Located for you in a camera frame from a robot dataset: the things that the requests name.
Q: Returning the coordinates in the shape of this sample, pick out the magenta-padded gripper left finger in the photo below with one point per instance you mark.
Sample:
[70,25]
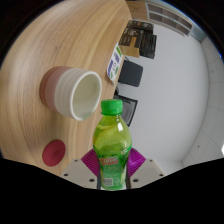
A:
[78,171]

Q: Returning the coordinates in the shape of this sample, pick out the wooden glass-door shelf cabinet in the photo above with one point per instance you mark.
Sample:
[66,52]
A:
[166,18]

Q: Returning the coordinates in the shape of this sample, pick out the black padded office chair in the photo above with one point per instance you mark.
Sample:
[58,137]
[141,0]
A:
[131,73]

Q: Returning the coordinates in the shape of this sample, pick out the tan cardboard box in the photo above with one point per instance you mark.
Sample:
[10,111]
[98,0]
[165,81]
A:
[130,45]

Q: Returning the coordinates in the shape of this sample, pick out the green drink bottle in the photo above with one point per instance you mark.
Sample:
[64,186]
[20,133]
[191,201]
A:
[111,143]

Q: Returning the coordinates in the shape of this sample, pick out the flat round red coaster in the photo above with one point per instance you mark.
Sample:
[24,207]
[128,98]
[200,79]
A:
[54,153]

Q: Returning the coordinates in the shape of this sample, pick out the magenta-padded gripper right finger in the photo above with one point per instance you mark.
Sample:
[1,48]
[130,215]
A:
[148,171]

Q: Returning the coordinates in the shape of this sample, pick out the grey mesh-back office chair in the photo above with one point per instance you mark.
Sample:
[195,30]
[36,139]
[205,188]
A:
[130,106]

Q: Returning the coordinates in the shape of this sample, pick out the small dark brown carton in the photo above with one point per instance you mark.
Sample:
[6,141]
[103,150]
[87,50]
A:
[140,26]

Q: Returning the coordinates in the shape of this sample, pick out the white purple green leaflet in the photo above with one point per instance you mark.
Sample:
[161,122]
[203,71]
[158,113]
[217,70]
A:
[114,63]

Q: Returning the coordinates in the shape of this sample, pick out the white and pink ribbed cup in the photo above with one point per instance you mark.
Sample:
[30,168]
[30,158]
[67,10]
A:
[63,90]

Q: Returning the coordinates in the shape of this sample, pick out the dark brown printed carton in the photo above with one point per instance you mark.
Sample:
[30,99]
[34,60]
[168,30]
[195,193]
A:
[149,46]

